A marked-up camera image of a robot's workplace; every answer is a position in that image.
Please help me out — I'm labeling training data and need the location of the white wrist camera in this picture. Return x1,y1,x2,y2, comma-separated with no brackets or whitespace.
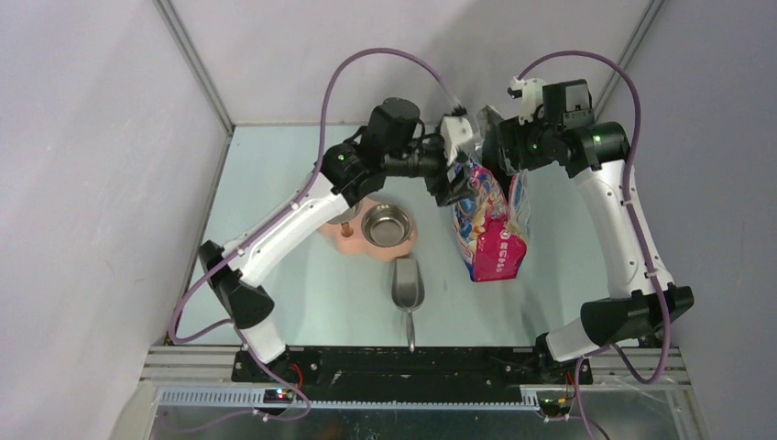
439,115,476,166
508,77,546,126

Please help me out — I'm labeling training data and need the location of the steel bowl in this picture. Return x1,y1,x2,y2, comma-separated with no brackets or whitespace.
329,203,361,225
361,203,412,248

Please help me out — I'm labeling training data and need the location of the steel bowl far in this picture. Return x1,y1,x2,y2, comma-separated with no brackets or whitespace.
329,203,361,225

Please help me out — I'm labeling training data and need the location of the colourful cat food bag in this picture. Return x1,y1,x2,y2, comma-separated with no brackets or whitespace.
452,105,531,282

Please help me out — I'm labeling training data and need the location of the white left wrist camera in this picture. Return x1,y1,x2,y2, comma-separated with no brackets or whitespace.
439,115,476,166

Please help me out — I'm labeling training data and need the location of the right controller board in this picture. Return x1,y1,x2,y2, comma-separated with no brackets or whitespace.
539,396,575,418

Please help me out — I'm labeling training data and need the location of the aluminium frame rail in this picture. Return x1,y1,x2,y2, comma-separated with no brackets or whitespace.
141,346,659,409

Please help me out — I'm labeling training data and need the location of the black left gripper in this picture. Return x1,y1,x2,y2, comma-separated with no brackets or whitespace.
383,130,477,205

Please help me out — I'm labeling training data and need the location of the steel bowl near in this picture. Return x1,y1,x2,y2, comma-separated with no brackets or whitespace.
361,203,412,248

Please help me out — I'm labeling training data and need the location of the pink double pet bowl stand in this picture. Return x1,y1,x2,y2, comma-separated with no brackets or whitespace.
318,198,418,262

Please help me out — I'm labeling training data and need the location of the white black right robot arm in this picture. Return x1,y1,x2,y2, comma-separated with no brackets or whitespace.
497,78,695,383

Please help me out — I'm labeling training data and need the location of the left controller board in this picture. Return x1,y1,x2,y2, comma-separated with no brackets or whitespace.
262,389,296,404

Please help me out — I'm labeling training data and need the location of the metal food scoop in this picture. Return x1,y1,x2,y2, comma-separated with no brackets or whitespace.
391,256,425,353

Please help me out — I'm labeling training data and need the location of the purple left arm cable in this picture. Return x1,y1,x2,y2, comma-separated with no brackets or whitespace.
167,48,463,347

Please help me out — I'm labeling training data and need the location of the controller board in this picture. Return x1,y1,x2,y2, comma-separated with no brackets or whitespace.
539,396,575,418
262,389,296,404

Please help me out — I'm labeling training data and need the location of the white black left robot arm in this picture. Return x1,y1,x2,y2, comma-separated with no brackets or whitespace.
199,98,475,382

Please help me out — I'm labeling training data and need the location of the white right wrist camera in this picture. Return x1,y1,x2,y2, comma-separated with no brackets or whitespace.
508,77,546,126

